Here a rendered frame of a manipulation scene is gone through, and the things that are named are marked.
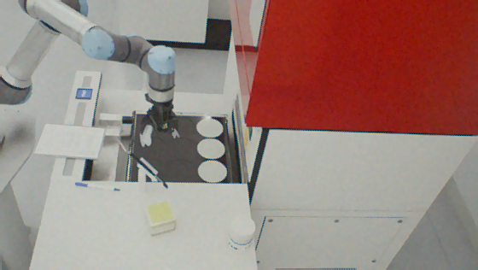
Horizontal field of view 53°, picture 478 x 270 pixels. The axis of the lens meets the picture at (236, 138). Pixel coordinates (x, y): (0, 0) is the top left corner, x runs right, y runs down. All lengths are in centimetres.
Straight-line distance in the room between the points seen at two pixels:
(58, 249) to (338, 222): 99
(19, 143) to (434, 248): 220
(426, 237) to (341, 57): 186
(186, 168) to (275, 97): 51
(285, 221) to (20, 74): 108
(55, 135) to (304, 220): 93
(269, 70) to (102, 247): 68
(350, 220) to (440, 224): 129
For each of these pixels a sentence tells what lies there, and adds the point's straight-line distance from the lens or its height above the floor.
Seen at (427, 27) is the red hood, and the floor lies 159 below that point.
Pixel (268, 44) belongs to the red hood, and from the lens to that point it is 120.
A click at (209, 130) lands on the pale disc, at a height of 90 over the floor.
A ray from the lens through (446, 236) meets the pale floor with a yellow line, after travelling 305.
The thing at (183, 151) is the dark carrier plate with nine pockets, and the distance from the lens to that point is 174.
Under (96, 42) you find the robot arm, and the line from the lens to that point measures 130.
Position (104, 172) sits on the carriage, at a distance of 170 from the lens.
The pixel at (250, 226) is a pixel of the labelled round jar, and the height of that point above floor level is 106.
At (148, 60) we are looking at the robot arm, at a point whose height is 137.
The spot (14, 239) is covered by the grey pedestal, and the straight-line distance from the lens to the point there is 231.
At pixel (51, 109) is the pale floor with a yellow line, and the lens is 326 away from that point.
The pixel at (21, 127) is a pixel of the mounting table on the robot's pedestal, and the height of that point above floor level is 82.
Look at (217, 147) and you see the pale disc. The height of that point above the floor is 90.
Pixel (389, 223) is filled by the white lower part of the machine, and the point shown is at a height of 74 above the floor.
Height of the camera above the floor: 218
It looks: 45 degrees down
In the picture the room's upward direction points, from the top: 11 degrees clockwise
